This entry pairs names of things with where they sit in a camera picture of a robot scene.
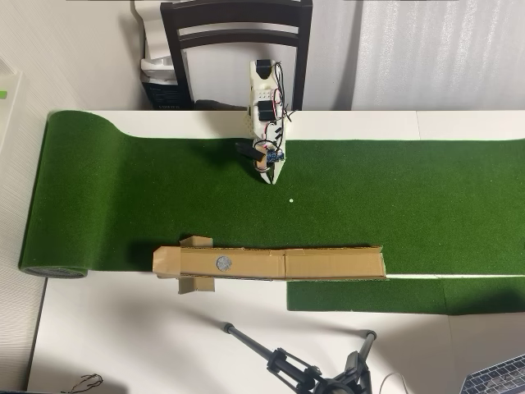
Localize translucent plastic storage box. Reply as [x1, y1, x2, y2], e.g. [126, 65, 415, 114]
[0, 61, 25, 165]

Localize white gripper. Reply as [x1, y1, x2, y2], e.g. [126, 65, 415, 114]
[250, 117, 294, 186]

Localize dark brown wooden chair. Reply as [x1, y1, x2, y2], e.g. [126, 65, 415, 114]
[159, 0, 313, 112]

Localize thin black wire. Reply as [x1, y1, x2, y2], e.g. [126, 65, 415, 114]
[67, 373, 103, 393]

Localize cardboard barrier with hole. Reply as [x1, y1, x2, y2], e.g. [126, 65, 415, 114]
[152, 236, 389, 296]

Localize black red arm wires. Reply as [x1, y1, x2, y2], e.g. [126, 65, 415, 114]
[250, 61, 294, 151]

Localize long green putting mat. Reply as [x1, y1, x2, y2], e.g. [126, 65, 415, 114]
[18, 109, 525, 281]

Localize white foam packaging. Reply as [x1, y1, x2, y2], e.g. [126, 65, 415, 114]
[130, 0, 176, 62]

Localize thin white cable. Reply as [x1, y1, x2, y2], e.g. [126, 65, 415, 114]
[379, 371, 411, 394]

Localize wrist camera with cardboard mount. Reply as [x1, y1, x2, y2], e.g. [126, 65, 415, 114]
[252, 145, 285, 170]

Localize black tripod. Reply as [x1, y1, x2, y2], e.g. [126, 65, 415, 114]
[221, 322, 378, 394]

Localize dark blue white box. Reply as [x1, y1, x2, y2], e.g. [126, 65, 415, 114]
[139, 57, 194, 112]

